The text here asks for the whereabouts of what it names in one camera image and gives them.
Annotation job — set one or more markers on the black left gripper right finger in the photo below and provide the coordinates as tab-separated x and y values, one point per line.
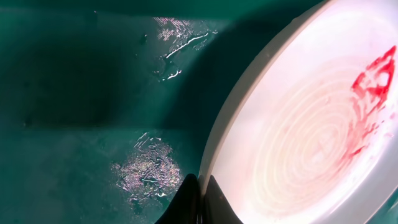
216	208

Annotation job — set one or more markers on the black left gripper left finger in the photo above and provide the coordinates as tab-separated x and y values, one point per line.
183	209

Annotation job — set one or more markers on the light blue plate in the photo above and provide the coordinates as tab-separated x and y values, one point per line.
308	134

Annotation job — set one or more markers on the teal plastic tray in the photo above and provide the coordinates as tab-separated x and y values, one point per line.
106	106

